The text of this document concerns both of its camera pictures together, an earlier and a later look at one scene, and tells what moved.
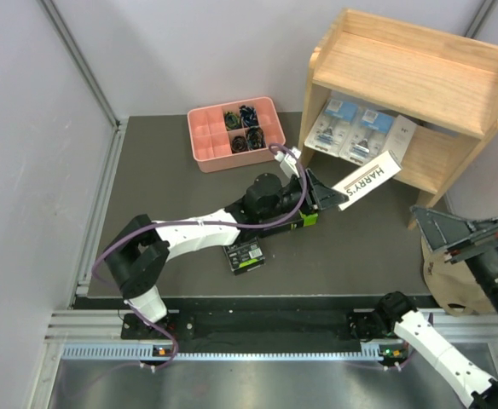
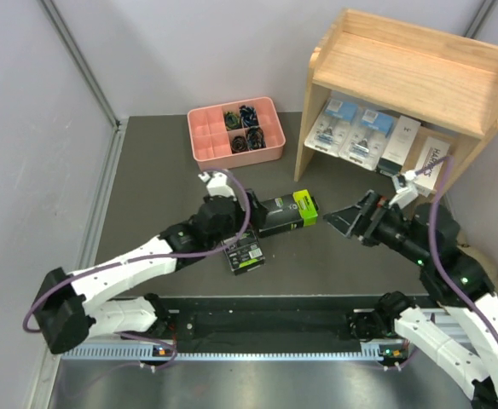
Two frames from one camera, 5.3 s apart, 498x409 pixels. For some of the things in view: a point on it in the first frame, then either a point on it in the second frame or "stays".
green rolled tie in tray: [232, 121] stays
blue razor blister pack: [367, 137] stays
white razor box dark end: [399, 136] stays
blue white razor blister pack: [329, 131] stays
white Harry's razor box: [368, 179] to [434, 150]
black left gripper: [320, 197] to [253, 216]
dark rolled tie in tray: [256, 138] stays
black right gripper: [439, 229] to [361, 220]
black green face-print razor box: [245, 254] stays
